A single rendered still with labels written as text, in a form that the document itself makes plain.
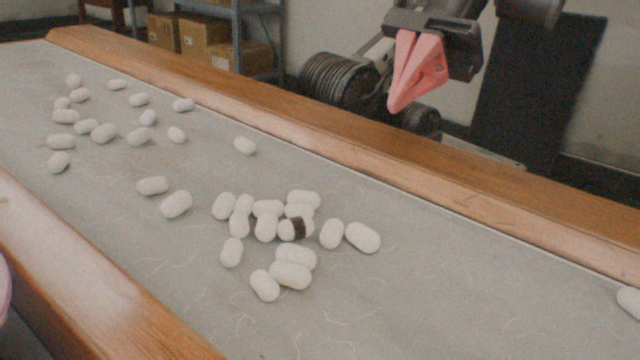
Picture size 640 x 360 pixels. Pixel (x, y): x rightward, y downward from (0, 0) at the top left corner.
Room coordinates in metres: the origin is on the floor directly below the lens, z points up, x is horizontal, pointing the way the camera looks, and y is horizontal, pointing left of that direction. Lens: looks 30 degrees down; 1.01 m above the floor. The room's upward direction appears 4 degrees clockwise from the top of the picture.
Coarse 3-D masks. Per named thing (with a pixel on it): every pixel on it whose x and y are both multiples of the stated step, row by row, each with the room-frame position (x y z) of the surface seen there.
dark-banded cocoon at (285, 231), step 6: (306, 216) 0.36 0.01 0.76; (282, 222) 0.35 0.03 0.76; (288, 222) 0.35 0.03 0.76; (306, 222) 0.35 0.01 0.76; (312, 222) 0.35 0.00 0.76; (282, 228) 0.34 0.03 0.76; (288, 228) 0.34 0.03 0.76; (306, 228) 0.35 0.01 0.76; (312, 228) 0.35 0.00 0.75; (282, 234) 0.34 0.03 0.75; (288, 234) 0.34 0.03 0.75; (306, 234) 0.34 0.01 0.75; (288, 240) 0.34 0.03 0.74
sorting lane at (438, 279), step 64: (0, 64) 0.83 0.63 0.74; (64, 64) 0.86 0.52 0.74; (0, 128) 0.55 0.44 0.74; (64, 128) 0.56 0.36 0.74; (128, 128) 0.58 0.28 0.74; (192, 128) 0.59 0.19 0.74; (64, 192) 0.40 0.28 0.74; (128, 192) 0.41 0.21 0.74; (192, 192) 0.42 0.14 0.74; (256, 192) 0.43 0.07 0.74; (320, 192) 0.44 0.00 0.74; (384, 192) 0.45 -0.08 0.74; (128, 256) 0.31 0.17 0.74; (192, 256) 0.31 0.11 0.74; (256, 256) 0.32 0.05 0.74; (320, 256) 0.32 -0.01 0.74; (384, 256) 0.33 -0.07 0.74; (448, 256) 0.34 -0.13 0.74; (512, 256) 0.34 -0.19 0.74; (192, 320) 0.24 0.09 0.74; (256, 320) 0.24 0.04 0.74; (320, 320) 0.25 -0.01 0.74; (384, 320) 0.25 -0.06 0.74; (448, 320) 0.26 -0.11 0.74; (512, 320) 0.26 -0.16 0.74; (576, 320) 0.27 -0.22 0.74
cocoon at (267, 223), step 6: (264, 216) 0.35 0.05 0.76; (270, 216) 0.35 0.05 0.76; (276, 216) 0.36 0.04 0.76; (258, 222) 0.35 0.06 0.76; (264, 222) 0.34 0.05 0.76; (270, 222) 0.35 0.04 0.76; (276, 222) 0.35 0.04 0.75; (258, 228) 0.34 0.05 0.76; (264, 228) 0.34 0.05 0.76; (270, 228) 0.34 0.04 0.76; (276, 228) 0.35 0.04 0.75; (258, 234) 0.34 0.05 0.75; (264, 234) 0.33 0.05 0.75; (270, 234) 0.34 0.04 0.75; (264, 240) 0.33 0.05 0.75; (270, 240) 0.34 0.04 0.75
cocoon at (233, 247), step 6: (228, 240) 0.32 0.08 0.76; (234, 240) 0.32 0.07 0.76; (228, 246) 0.31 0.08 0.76; (234, 246) 0.31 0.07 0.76; (240, 246) 0.31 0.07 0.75; (222, 252) 0.30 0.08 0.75; (228, 252) 0.30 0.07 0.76; (234, 252) 0.30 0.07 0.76; (240, 252) 0.31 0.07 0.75; (222, 258) 0.30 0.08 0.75; (228, 258) 0.30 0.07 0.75; (234, 258) 0.30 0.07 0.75; (228, 264) 0.29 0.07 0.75; (234, 264) 0.30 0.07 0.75
